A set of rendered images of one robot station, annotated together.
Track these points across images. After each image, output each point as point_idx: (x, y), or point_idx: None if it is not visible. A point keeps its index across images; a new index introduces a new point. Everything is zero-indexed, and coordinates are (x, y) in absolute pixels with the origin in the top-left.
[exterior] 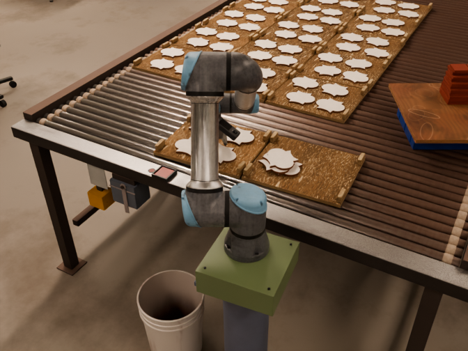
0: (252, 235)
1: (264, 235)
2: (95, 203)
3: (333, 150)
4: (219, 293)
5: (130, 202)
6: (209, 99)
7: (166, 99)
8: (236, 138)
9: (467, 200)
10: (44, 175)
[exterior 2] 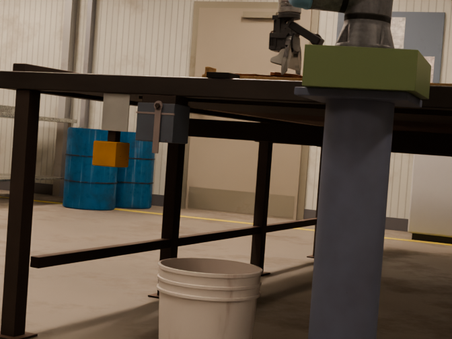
0: (378, 13)
1: (390, 29)
2: (101, 158)
3: None
4: (336, 75)
5: (164, 132)
6: None
7: None
8: (320, 42)
9: None
10: (22, 145)
